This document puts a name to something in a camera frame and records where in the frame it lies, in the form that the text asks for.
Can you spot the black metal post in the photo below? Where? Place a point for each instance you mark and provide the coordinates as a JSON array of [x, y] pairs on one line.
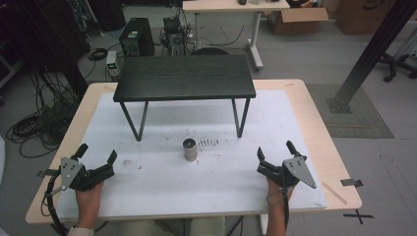
[[370, 55]]

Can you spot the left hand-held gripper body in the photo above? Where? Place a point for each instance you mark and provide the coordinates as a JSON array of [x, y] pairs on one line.
[[76, 175]]

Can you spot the open cardboard box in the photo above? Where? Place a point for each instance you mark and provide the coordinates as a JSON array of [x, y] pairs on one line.
[[296, 21]]

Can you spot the black tape strip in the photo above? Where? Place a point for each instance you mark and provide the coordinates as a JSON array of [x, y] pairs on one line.
[[47, 172], [351, 182]]

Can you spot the black computer tower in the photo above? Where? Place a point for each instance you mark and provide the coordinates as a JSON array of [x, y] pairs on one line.
[[137, 37]]

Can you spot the light wooden desk white legs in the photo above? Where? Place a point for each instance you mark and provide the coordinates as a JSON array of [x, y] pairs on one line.
[[234, 6]]

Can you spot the black office chair base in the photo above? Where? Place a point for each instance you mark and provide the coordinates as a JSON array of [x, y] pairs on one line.
[[395, 65]]

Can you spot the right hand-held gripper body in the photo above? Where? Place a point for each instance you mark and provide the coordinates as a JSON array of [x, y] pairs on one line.
[[291, 170]]

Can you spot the large closed cardboard box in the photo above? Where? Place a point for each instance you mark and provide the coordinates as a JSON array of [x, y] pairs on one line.
[[362, 16]]

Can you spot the silver metal can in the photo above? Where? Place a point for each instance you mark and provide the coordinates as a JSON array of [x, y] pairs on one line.
[[190, 150]]

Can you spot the person's left hand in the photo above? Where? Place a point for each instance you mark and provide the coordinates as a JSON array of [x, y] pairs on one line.
[[88, 200]]

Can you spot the small grey power supply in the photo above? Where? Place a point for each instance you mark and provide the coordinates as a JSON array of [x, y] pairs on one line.
[[112, 64]]

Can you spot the black round chair seat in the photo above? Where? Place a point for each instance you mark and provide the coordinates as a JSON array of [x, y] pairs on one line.
[[209, 51]]

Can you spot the grey floor carpet tile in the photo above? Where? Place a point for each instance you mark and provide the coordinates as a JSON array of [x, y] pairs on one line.
[[357, 123]]

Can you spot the person's legs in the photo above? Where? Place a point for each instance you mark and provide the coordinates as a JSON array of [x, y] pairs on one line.
[[203, 226]]

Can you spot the person's right hand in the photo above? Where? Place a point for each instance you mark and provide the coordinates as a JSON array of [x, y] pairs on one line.
[[278, 195]]

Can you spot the black tape cross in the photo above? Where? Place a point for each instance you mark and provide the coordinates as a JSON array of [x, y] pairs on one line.
[[358, 216]]

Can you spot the small black table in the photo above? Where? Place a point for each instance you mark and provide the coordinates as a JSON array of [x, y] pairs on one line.
[[185, 77]]

